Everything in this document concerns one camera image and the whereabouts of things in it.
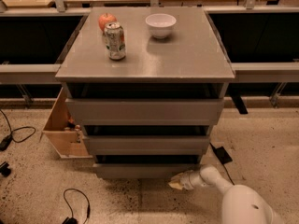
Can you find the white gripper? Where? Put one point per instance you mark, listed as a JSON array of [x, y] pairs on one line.
[[187, 181]]

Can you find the grey bottom drawer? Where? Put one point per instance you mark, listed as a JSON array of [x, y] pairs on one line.
[[143, 166]]

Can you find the grey drawer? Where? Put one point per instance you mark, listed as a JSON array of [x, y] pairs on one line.
[[143, 166], [146, 139], [143, 103]]

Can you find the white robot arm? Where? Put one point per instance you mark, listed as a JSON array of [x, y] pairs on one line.
[[240, 204]]

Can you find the grey top drawer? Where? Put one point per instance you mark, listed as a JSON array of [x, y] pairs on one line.
[[143, 103]]

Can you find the grey middle drawer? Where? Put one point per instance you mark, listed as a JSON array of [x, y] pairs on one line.
[[146, 139]]

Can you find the grey drawer cabinet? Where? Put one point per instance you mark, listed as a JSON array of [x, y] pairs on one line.
[[191, 54]]

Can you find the black power adapter right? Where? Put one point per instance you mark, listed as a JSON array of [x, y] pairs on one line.
[[223, 157]]

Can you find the open cardboard box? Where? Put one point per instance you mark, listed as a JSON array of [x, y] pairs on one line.
[[66, 141]]

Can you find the white ceramic bowl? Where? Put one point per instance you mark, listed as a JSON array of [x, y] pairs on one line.
[[160, 25]]

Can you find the crushed soda can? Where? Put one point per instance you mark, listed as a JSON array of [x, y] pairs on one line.
[[115, 44]]

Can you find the black clamp left edge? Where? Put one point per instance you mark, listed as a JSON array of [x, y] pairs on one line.
[[4, 170]]

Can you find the red apple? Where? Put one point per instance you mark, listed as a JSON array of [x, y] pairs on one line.
[[104, 19]]

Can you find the metal rail frame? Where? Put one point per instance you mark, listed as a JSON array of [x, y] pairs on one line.
[[259, 37]]

